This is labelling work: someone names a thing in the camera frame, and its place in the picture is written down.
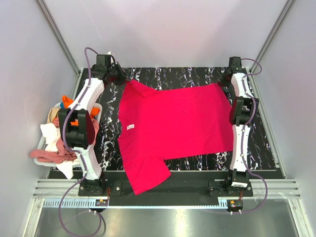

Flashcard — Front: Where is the bright pink t-shirt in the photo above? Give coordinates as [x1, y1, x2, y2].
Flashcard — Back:
[118, 80, 233, 195]

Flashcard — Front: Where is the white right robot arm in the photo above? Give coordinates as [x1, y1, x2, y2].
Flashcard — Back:
[219, 56, 259, 197]

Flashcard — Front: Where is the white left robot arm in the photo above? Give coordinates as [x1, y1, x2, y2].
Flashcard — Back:
[58, 52, 129, 196]

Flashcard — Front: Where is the orange t-shirt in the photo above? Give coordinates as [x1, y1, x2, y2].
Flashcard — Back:
[61, 95, 98, 126]

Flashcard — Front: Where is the beige garment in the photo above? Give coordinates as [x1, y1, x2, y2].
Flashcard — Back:
[46, 107, 60, 123]

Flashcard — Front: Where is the white garment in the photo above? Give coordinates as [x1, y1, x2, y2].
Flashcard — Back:
[40, 123, 79, 179]

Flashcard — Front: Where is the dusty pink garment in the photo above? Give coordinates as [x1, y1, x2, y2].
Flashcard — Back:
[30, 116, 100, 164]

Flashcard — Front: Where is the white plastic laundry basket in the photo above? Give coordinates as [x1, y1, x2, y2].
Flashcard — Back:
[33, 101, 103, 168]

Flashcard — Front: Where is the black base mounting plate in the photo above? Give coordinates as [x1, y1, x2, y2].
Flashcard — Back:
[79, 179, 253, 207]

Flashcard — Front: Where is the right small control board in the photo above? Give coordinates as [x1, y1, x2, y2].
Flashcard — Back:
[227, 199, 243, 215]

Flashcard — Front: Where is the small control board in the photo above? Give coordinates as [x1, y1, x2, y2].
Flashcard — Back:
[95, 198, 109, 207]
[227, 199, 243, 215]

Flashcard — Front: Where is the left small control board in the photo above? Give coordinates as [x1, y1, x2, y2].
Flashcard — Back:
[95, 198, 109, 207]

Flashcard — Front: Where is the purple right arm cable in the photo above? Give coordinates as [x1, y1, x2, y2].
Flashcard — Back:
[202, 58, 269, 214]

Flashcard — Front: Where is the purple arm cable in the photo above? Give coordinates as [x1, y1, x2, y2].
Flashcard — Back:
[58, 47, 107, 235]
[202, 58, 269, 214]

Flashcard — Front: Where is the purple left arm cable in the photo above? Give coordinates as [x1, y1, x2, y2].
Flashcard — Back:
[58, 47, 107, 235]

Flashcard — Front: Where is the left aluminium frame post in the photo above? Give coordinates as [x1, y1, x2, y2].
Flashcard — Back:
[36, 0, 81, 73]

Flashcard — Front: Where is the aluminium frame post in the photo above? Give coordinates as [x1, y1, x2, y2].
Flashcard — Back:
[36, 0, 81, 73]
[248, 0, 297, 74]

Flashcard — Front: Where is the right aluminium frame post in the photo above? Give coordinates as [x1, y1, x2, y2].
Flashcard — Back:
[248, 0, 297, 74]

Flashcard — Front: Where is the aluminium front rail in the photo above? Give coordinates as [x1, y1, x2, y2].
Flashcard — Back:
[33, 179, 300, 198]

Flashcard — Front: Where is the white slotted cable duct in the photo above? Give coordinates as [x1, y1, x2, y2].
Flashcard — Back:
[43, 198, 228, 210]

